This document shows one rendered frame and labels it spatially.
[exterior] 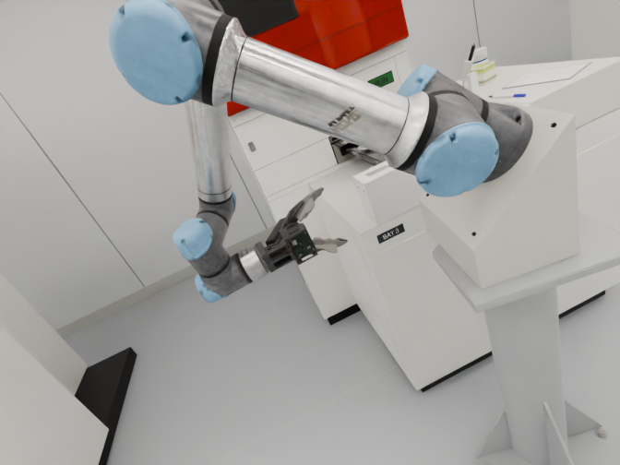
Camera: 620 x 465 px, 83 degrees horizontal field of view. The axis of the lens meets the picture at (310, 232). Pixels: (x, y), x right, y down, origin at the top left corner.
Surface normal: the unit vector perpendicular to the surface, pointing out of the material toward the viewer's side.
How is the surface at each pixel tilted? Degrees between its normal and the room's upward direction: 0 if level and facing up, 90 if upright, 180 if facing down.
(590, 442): 0
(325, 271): 90
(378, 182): 90
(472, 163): 108
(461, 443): 0
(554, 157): 90
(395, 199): 90
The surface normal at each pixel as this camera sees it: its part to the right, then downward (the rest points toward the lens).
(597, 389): -0.36, -0.83
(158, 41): -0.18, 0.63
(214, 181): 0.30, 0.67
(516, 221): 0.10, 0.43
